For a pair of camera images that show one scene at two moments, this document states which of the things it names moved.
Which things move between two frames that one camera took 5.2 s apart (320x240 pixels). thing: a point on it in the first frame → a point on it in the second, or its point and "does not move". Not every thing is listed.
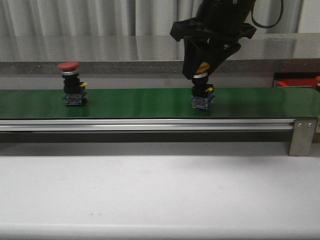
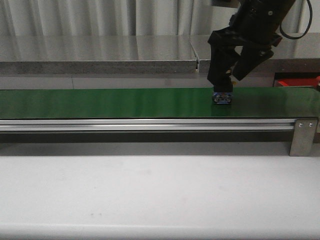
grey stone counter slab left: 96,55 does not move
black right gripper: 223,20 → 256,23
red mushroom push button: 74,90 → 222,97
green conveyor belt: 229,103 does not move
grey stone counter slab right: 290,52 does not move
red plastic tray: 296,82 does not move
